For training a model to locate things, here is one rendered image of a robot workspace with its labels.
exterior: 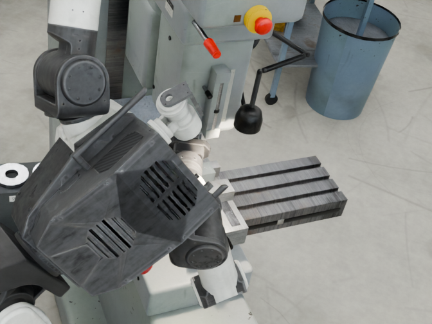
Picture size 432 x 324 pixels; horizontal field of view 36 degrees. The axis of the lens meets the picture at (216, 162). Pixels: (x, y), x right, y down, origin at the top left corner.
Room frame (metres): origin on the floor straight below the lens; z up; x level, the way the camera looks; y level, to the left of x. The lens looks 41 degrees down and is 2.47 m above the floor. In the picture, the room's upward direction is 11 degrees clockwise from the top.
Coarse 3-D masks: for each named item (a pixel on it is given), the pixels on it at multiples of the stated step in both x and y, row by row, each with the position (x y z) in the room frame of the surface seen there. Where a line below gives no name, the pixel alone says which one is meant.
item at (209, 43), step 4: (196, 24) 1.33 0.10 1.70; (196, 28) 1.33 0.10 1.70; (200, 28) 1.32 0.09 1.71; (200, 32) 1.31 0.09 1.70; (204, 32) 1.31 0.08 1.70; (204, 36) 1.29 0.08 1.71; (204, 40) 1.27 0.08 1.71; (208, 40) 1.27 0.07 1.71; (212, 40) 1.27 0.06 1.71; (204, 44) 1.27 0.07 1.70; (208, 44) 1.26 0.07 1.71; (212, 44) 1.26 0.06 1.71; (208, 48) 1.25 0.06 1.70; (212, 48) 1.24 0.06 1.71; (216, 48) 1.24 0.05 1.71; (212, 52) 1.24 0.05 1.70; (216, 52) 1.23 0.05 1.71; (212, 56) 1.23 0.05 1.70; (216, 56) 1.23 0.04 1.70
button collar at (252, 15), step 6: (258, 6) 1.31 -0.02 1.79; (264, 6) 1.32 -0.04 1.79; (246, 12) 1.31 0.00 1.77; (252, 12) 1.30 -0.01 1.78; (258, 12) 1.30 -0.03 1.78; (264, 12) 1.31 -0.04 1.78; (270, 12) 1.32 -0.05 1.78; (246, 18) 1.30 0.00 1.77; (252, 18) 1.29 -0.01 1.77; (270, 18) 1.32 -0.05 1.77; (246, 24) 1.29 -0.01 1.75; (252, 24) 1.30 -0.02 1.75; (252, 30) 1.30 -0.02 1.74
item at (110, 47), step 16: (48, 0) 2.12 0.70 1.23; (112, 0) 1.76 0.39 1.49; (128, 0) 1.78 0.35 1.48; (48, 16) 2.12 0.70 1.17; (112, 16) 1.76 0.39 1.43; (112, 32) 1.76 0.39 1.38; (48, 48) 2.13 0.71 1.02; (96, 48) 1.74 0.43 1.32; (112, 48) 1.76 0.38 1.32; (112, 64) 1.77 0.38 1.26; (128, 64) 1.80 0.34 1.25; (112, 80) 1.77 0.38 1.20; (128, 80) 1.80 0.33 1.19; (112, 96) 1.77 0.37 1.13; (128, 96) 1.80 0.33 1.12
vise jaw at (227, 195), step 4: (220, 180) 1.54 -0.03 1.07; (224, 180) 1.55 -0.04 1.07; (228, 180) 1.55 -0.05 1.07; (212, 184) 1.52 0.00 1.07; (216, 184) 1.52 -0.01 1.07; (220, 184) 1.52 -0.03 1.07; (228, 184) 1.53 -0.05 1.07; (212, 188) 1.50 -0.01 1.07; (216, 188) 1.50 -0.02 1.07; (228, 188) 1.51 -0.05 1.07; (232, 188) 1.52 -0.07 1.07; (212, 192) 1.48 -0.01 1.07; (224, 192) 1.49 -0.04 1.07; (228, 192) 1.50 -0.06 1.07; (232, 192) 1.50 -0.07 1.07; (220, 196) 1.48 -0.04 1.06; (224, 196) 1.49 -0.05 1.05; (228, 196) 1.50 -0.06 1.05; (232, 196) 1.50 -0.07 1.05; (220, 200) 1.49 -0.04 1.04; (224, 200) 1.49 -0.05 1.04; (228, 200) 1.50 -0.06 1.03
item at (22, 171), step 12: (0, 168) 1.31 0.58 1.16; (12, 168) 1.32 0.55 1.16; (24, 168) 1.33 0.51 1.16; (0, 180) 1.27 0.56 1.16; (12, 180) 1.28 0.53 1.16; (24, 180) 1.29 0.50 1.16; (0, 192) 1.24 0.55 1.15; (12, 192) 1.25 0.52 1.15; (0, 204) 1.23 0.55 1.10; (12, 204) 1.24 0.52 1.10; (0, 216) 1.23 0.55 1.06; (12, 228) 1.24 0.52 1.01
